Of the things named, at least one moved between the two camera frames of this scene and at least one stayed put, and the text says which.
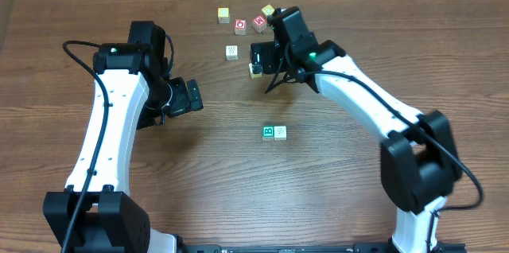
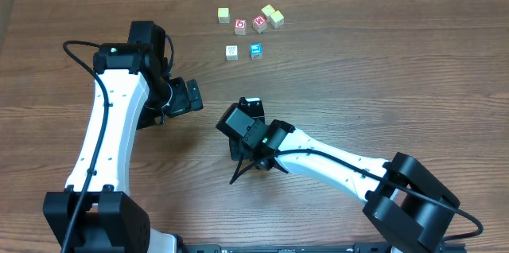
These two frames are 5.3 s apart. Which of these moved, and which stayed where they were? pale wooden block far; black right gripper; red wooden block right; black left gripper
Moved: black right gripper
Stayed: red wooden block right; black left gripper; pale wooden block far
